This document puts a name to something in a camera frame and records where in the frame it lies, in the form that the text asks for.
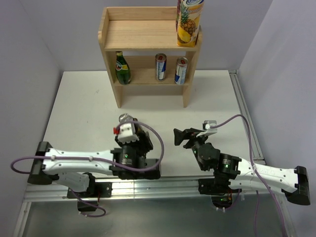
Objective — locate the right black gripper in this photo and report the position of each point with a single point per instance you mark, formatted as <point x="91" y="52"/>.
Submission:
<point x="189" y="134"/>

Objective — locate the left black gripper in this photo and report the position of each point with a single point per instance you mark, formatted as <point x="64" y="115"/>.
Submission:
<point x="145" y="145"/>

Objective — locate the black can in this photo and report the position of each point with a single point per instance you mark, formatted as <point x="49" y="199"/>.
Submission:
<point x="125" y="118"/>

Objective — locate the silver red-top can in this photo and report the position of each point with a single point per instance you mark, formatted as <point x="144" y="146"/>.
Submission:
<point x="180" y="71"/>
<point x="160" y="66"/>

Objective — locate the green glass bottle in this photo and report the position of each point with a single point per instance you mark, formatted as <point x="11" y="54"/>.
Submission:
<point x="122" y="69"/>

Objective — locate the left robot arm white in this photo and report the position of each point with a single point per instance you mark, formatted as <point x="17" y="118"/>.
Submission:
<point x="75" y="171"/>

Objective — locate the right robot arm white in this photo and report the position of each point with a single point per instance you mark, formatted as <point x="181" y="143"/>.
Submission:
<point x="231" y="173"/>

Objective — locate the wooden two-tier shelf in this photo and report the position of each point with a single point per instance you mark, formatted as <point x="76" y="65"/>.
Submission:
<point x="143" y="28"/>

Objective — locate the pineapple juice carton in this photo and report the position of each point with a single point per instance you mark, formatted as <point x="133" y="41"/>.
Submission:
<point x="187" y="21"/>

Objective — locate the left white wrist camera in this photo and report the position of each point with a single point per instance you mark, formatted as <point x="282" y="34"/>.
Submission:
<point x="126" y="133"/>

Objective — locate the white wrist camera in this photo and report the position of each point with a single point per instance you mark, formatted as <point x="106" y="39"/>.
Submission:
<point x="209" y="128"/>
<point x="126" y="133"/>

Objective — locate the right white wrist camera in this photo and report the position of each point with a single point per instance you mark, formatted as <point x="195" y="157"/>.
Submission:
<point x="209" y="128"/>

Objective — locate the front aluminium rail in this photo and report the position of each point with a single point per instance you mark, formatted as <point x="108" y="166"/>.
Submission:
<point x="165" y="187"/>

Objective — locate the aluminium rail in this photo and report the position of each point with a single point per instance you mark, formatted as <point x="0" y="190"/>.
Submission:
<point x="256" y="150"/>
<point x="165" y="187"/>

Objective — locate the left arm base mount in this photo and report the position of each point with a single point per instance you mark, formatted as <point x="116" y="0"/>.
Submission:
<point x="100" y="190"/>

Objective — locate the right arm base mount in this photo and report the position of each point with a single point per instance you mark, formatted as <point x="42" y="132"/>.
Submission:
<point x="222" y="198"/>

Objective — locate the right side aluminium rail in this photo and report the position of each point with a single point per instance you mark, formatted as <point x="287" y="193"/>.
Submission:
<point x="256" y="150"/>

